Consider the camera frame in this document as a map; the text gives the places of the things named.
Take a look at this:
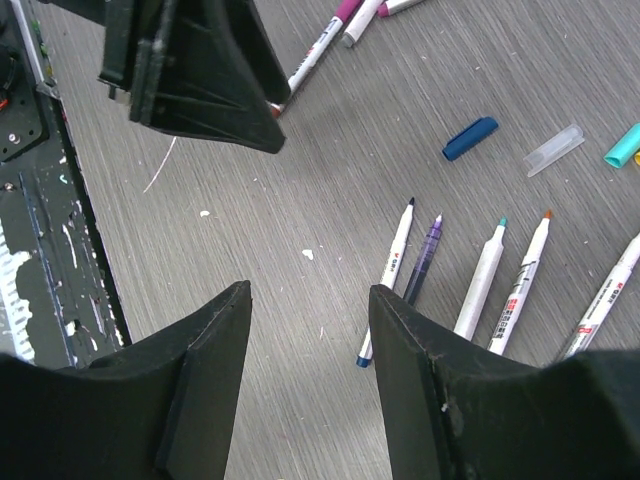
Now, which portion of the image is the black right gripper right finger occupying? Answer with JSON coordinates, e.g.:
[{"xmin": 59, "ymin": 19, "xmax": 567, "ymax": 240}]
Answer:
[{"xmin": 369, "ymin": 285, "xmax": 639, "ymax": 480}]

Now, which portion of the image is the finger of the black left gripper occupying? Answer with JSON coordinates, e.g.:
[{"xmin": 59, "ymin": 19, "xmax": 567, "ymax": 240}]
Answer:
[
  {"xmin": 170, "ymin": 1, "xmax": 290, "ymax": 107},
  {"xmin": 100, "ymin": 1, "xmax": 286, "ymax": 153}
]

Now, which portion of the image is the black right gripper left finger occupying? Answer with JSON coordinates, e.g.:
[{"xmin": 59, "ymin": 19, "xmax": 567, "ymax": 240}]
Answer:
[{"xmin": 1, "ymin": 281, "xmax": 252, "ymax": 479}]

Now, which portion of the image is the teal ended white marker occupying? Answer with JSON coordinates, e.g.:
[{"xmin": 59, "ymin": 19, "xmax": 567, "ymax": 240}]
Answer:
[{"xmin": 454, "ymin": 216, "xmax": 507, "ymax": 341}]

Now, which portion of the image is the blue ended white marker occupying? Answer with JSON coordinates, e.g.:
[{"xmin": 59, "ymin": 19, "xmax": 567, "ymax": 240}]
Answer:
[{"xmin": 356, "ymin": 197, "xmax": 415, "ymax": 368}]

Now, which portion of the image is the yellow ended white marker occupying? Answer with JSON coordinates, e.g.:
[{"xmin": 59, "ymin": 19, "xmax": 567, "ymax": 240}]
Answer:
[{"xmin": 487, "ymin": 210, "xmax": 552, "ymax": 355}]

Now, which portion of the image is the brown ended white marker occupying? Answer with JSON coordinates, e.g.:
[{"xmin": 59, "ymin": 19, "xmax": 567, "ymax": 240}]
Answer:
[{"xmin": 270, "ymin": 0, "xmax": 361, "ymax": 118}]

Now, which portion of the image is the clear capped purple pen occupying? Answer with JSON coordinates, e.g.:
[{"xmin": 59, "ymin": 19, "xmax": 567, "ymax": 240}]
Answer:
[{"xmin": 403, "ymin": 213, "xmax": 443, "ymax": 305}]

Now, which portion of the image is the dark blue pen cap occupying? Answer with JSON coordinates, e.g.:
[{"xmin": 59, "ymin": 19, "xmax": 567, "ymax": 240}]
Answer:
[{"xmin": 442, "ymin": 116, "xmax": 499, "ymax": 161}]

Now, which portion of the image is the clear pen cap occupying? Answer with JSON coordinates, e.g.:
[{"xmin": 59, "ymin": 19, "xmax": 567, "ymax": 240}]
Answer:
[{"xmin": 523, "ymin": 124, "xmax": 585, "ymax": 178}]

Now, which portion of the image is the teal pen cap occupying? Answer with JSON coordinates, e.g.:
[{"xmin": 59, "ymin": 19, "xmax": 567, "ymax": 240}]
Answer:
[{"xmin": 603, "ymin": 123, "xmax": 640, "ymax": 168}]

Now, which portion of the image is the grey capped thin pen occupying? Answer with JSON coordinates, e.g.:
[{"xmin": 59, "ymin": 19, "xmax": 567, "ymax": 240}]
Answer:
[{"xmin": 341, "ymin": 0, "xmax": 383, "ymax": 48}]

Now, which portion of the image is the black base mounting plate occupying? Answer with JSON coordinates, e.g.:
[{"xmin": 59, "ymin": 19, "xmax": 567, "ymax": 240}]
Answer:
[{"xmin": 1, "ymin": 1, "xmax": 131, "ymax": 369}]

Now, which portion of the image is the purple capped white marker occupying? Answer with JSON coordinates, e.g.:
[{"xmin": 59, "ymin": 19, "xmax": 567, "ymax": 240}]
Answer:
[{"xmin": 377, "ymin": 0, "xmax": 423, "ymax": 18}]

